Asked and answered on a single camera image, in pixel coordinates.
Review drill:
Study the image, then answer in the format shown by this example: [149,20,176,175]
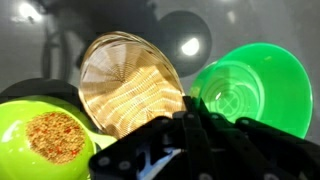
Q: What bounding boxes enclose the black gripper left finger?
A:
[88,96,201,180]

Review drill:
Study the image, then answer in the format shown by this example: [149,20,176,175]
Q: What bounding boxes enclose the brown speckled granules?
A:
[25,111,86,165]

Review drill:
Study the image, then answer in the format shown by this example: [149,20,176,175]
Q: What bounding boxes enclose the brown woven bowl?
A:
[78,30,187,140]

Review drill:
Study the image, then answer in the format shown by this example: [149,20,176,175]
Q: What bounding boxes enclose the green plastic bowl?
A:
[189,42,314,140]

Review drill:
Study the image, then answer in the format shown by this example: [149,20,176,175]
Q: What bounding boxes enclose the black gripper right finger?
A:
[194,96,320,180]

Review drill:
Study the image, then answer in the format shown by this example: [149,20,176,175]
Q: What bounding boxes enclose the lime green handled bowl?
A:
[0,95,118,180]

